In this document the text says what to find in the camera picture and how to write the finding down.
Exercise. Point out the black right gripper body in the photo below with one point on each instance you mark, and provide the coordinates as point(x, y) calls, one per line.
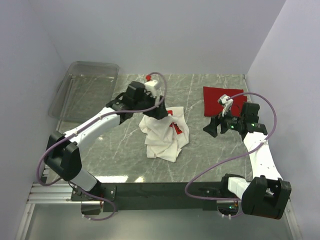
point(223, 125)

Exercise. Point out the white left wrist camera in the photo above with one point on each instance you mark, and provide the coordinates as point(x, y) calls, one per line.
point(151, 85)

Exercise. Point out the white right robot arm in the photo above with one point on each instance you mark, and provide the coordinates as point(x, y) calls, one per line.
point(267, 194)

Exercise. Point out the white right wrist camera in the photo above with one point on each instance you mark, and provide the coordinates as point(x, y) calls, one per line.
point(226, 102)

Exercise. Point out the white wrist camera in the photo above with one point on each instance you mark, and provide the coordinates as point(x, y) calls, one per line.
point(226, 102)
point(151, 85)

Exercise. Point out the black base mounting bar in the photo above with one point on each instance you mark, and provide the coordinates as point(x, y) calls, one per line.
point(159, 195)

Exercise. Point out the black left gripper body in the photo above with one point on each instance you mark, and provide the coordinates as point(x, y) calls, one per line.
point(155, 107)

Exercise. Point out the clear plastic bin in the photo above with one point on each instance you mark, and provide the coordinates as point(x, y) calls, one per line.
point(85, 89)

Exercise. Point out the white t shirt red print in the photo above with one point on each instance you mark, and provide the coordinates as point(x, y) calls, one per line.
point(165, 138)

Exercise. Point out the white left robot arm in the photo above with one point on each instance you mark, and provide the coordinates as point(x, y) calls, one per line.
point(63, 154)

